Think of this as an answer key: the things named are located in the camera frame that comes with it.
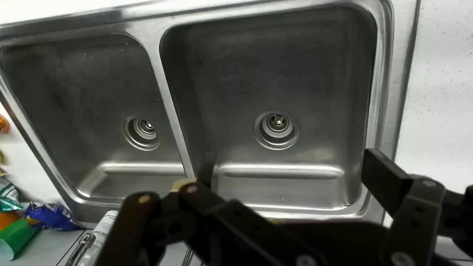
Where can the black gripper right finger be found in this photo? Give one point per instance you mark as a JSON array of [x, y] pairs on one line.
[[419, 207]]

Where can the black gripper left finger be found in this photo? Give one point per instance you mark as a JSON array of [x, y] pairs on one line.
[[222, 222]]

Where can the metal sink drain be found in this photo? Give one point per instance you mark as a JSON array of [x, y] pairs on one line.
[[275, 129], [142, 132]]

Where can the stainless steel double sink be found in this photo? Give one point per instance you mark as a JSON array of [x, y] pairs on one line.
[[296, 64]]

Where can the blue snack bag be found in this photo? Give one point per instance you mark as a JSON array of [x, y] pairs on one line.
[[52, 216]]

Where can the green plastic cup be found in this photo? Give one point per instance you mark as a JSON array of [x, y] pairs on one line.
[[17, 240]]

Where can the colourful snack packets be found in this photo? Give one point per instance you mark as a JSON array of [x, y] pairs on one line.
[[8, 194]]

